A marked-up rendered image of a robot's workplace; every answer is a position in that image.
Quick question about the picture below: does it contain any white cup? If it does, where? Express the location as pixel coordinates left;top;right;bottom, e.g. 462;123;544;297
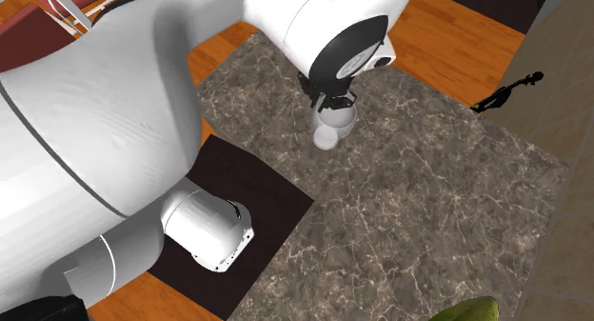
311;101;359;151

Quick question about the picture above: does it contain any dark robot stand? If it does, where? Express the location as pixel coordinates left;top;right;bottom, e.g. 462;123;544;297
150;133;316;321

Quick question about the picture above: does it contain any black slender tool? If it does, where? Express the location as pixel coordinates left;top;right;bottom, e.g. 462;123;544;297
469;70;545;114

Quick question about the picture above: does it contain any green rounded object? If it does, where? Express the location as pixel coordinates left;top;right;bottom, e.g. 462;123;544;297
426;295;501;321

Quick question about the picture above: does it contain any dark red upholstered seat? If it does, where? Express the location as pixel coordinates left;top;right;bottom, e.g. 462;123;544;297
0;0;117;73

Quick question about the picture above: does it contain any white metal frame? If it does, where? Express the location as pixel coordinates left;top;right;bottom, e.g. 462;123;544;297
40;0;116;37

